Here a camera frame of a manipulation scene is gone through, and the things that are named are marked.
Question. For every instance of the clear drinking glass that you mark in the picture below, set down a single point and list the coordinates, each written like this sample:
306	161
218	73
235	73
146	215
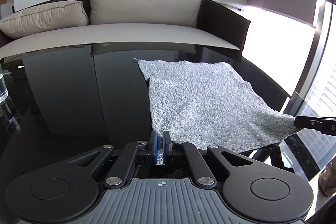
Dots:
3	88

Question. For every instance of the grey terry towel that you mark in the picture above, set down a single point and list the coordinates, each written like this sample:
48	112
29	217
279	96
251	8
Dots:
210	104

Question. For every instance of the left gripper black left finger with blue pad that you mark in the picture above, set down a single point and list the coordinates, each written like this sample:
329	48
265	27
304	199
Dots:
66	190

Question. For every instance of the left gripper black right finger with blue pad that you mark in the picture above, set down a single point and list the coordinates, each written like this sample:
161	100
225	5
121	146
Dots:
252	189

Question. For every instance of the large beige back cushion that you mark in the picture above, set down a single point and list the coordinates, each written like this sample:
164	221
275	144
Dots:
172	12

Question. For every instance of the dark sofa beige seat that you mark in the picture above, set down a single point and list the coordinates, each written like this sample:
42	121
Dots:
218	28

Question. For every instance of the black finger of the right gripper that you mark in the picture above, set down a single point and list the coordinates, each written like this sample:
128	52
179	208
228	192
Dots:
306	122

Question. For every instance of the small beige side cushion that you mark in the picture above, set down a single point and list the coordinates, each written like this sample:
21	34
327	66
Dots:
46	17

